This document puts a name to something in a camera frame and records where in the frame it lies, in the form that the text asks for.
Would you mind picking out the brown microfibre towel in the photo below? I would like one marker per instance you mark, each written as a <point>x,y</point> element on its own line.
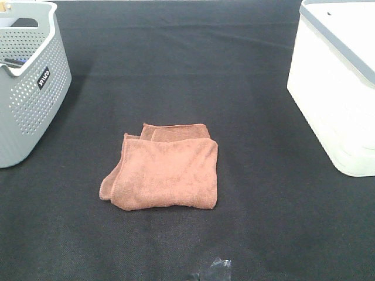
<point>162,167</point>

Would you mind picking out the white plastic storage basket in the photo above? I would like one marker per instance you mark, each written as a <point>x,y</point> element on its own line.
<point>331,80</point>

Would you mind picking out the grey perforated plastic basket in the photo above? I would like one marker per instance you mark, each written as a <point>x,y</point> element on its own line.
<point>31,95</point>

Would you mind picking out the dark item inside grey basket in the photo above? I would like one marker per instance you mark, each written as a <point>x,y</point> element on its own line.
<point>13,62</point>

